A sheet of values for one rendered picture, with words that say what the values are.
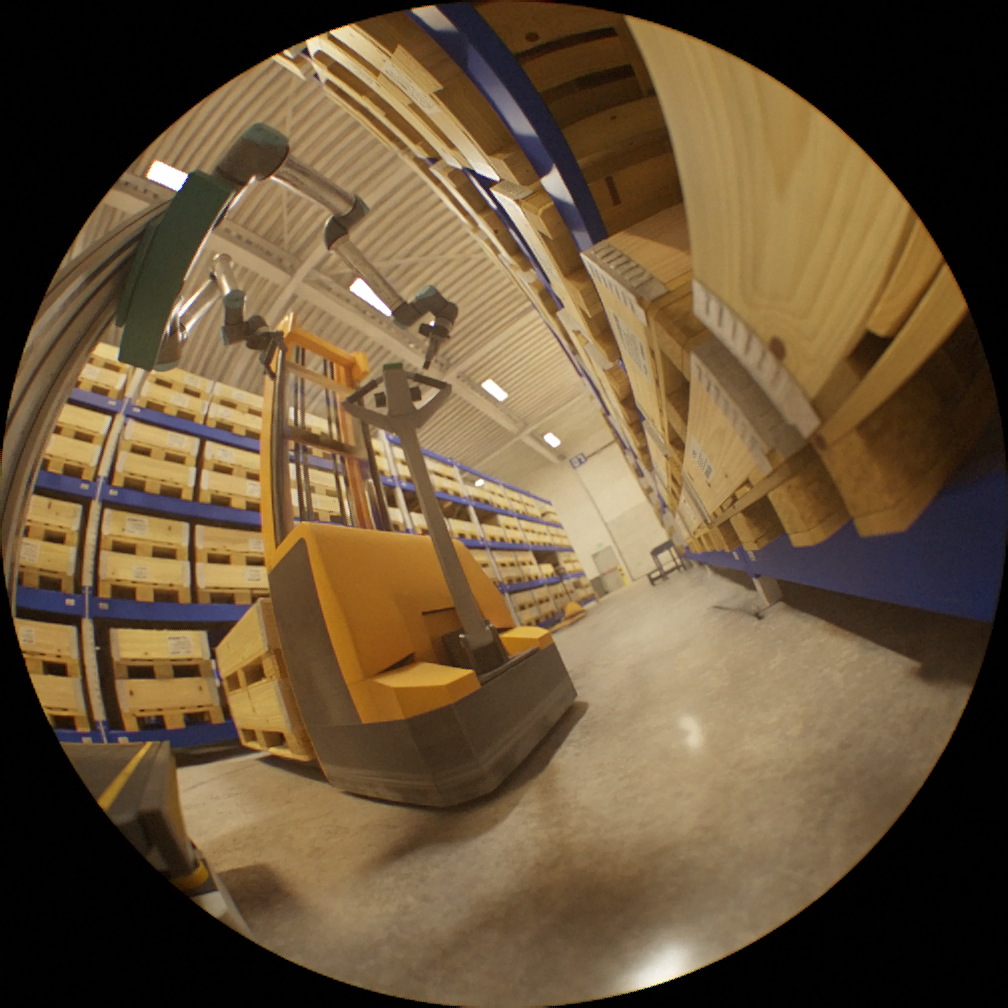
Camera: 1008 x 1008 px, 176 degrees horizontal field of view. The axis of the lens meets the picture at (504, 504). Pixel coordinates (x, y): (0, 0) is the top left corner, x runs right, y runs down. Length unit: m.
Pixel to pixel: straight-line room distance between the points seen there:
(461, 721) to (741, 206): 0.89
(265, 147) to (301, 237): 6.56
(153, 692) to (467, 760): 2.32
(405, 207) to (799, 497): 7.63
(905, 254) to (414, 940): 0.74
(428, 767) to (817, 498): 0.85
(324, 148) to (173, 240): 6.42
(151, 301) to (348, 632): 1.14
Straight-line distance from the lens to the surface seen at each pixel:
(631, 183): 1.07
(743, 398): 0.52
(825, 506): 0.52
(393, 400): 1.24
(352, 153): 7.43
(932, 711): 0.57
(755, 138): 0.27
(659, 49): 0.30
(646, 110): 1.07
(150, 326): 1.29
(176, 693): 2.75
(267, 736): 1.95
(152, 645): 2.78
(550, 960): 0.47
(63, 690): 2.90
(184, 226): 1.13
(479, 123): 0.95
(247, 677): 1.94
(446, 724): 0.77
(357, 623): 0.87
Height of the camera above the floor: 0.38
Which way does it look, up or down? 21 degrees up
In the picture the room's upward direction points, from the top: 24 degrees counter-clockwise
